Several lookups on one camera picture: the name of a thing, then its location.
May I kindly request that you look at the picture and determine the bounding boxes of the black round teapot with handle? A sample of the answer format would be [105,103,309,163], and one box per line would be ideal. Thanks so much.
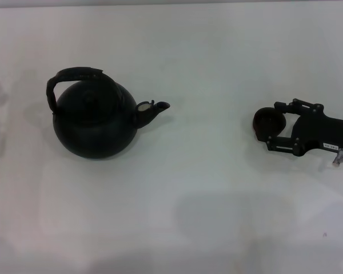
[46,66,171,160]

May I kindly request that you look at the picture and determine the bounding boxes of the small dark brown teacup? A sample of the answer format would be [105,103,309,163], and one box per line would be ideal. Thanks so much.
[252,107,286,140]

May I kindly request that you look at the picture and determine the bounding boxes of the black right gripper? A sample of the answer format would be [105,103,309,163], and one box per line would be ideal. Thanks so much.
[265,98,343,158]

